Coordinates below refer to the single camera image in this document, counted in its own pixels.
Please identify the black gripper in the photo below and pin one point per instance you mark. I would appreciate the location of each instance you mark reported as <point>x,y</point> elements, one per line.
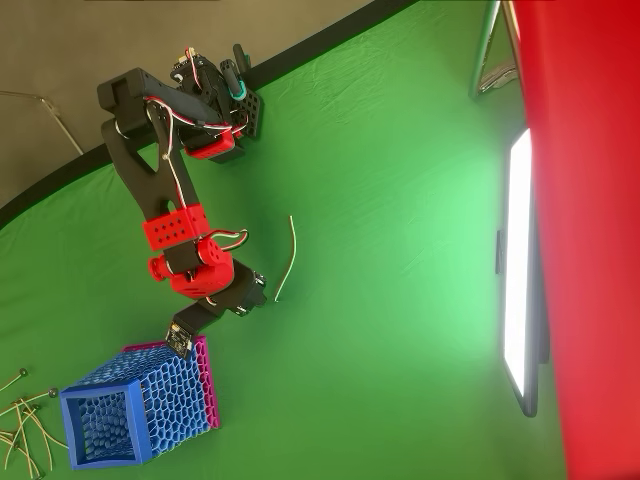
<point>243,292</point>

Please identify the white candle wick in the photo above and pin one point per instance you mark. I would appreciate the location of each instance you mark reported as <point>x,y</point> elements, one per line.
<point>293,255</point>

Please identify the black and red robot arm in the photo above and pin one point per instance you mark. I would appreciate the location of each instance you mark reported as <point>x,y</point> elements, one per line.
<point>150,180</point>

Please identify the blue and magenta mesh basket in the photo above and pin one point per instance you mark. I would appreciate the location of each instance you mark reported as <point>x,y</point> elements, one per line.
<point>165,400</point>

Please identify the spare wick with metal disc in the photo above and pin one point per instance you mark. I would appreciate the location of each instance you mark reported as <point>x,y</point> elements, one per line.
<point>29,440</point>
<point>52,392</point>
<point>46,440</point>
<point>22,372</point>
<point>12,447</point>

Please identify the green table cloth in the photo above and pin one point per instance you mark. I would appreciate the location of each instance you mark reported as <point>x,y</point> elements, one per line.
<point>375,250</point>

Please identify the black and teal table clamp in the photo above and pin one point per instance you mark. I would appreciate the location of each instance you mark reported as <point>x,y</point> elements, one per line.
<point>234,75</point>

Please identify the chrome tube stand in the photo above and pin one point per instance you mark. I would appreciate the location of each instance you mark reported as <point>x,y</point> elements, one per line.
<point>487,50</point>

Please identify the red blurred foreground object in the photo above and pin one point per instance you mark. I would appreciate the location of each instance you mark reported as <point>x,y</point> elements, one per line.
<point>590,225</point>

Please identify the black gripper camera mount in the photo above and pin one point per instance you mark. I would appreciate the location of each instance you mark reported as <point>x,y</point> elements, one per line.
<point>190,325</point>

